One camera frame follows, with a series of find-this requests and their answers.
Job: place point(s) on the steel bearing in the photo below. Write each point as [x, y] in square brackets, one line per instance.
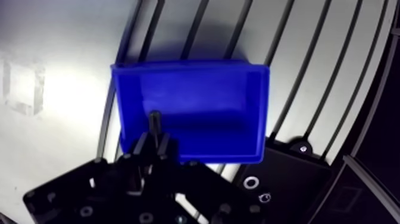
[264, 197]

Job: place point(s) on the blue bin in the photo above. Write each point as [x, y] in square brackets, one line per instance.
[200, 103]

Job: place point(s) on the black tray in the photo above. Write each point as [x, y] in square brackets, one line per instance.
[290, 187]

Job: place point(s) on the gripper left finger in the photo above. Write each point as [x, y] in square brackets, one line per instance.
[103, 194]

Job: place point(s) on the steel bolt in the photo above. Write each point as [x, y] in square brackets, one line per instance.
[155, 123]

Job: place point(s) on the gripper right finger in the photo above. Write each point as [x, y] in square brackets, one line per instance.
[212, 194]

